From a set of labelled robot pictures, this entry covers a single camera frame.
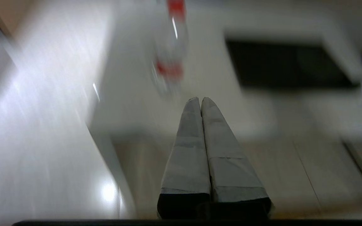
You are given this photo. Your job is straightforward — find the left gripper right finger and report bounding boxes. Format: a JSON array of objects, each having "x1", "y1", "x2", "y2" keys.
[{"x1": 201, "y1": 97, "x2": 272, "y2": 218}]

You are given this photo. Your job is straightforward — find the water bottle red cap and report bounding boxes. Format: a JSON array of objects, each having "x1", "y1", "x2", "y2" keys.
[{"x1": 150, "y1": 0, "x2": 190, "y2": 98}]

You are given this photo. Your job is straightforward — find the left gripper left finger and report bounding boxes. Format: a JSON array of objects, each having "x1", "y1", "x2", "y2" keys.
[{"x1": 156, "y1": 97, "x2": 212, "y2": 220}]

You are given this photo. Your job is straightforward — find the black rectangular tray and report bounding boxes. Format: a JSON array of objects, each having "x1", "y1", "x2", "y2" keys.
[{"x1": 225, "y1": 30, "x2": 362, "y2": 90}]

